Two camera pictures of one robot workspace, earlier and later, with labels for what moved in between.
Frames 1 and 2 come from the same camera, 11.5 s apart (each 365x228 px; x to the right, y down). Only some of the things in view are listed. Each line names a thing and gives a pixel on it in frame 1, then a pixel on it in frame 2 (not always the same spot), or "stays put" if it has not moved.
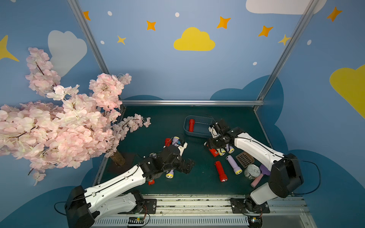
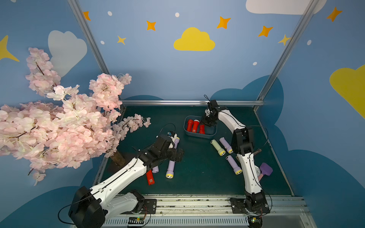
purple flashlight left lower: [170, 175] stays put
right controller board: [254, 222] stays put
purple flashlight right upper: [229, 148] stays put
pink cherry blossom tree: [67, 126] stays put
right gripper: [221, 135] → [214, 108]
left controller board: [136, 220] stays put
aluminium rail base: [214, 211] stays put
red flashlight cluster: [191, 124] stays put
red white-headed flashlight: [216, 152] → [196, 126]
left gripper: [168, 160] → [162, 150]
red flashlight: [223, 176] → [202, 129]
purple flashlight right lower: [237, 170] stays put
